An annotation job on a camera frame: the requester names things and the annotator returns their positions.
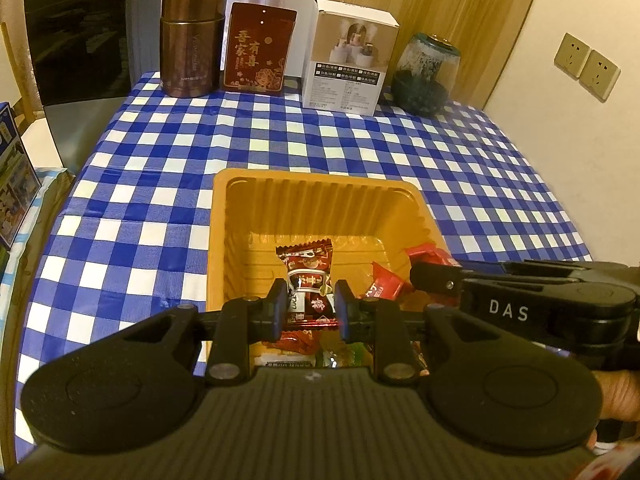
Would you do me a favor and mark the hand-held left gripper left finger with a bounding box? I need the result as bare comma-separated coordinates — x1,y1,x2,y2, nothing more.
122,279,296,386

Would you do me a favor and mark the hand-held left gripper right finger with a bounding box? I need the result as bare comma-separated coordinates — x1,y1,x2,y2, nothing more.
334,279,506,386

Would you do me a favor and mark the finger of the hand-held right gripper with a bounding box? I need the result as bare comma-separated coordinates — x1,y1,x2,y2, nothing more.
410,259,596,306

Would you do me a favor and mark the clear packet with dark filling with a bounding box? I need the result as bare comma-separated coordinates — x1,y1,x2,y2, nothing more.
257,355,317,368

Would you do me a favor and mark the dark red white-label candy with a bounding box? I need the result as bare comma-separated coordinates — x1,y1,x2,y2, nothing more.
275,240,335,333

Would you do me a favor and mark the orange plastic tray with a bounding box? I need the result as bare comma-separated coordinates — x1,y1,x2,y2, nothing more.
206,170,453,368

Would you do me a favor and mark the person's right hand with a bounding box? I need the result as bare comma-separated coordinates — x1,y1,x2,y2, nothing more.
585,369,640,453

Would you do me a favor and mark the blue white checked tablecloth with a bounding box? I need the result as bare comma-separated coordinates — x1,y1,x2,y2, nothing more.
17,71,593,386

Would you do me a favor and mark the glass jar with dark contents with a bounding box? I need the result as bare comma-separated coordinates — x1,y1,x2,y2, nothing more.
390,33,460,118

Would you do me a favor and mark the white product box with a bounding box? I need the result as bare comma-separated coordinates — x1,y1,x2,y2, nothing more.
301,0,400,115

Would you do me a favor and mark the dark red patterned box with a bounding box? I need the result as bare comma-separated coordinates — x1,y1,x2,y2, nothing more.
222,2,297,97

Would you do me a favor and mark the brown metal canister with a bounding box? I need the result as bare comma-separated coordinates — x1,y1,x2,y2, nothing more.
160,0,228,98

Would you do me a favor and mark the wooden panel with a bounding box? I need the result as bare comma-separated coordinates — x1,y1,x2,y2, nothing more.
325,0,548,111

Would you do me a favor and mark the blue milk carton box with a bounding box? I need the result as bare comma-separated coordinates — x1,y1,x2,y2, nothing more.
0,101,43,251

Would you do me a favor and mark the black glass-front appliance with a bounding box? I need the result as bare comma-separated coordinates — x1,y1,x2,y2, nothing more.
22,0,136,106

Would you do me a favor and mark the beige wall socket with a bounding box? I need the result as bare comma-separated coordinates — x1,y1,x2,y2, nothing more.
552,32,591,78
580,49,622,102

